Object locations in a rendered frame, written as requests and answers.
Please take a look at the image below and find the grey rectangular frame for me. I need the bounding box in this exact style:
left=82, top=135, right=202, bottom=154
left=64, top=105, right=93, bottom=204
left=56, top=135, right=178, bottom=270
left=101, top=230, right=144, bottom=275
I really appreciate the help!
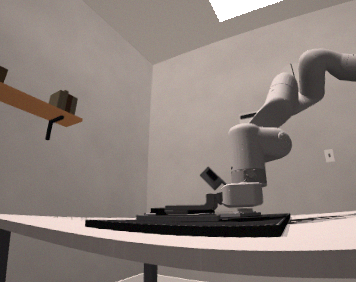
left=220, top=211, right=261, bottom=217

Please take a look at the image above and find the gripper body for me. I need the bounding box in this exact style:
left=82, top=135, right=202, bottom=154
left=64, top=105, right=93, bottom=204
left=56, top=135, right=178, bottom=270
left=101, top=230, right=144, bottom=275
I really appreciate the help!
left=221, top=182, right=267, bottom=208

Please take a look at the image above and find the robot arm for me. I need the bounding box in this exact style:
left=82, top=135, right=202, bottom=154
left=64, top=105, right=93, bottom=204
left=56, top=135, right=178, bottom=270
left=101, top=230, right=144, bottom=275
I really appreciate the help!
left=228, top=49, right=356, bottom=184

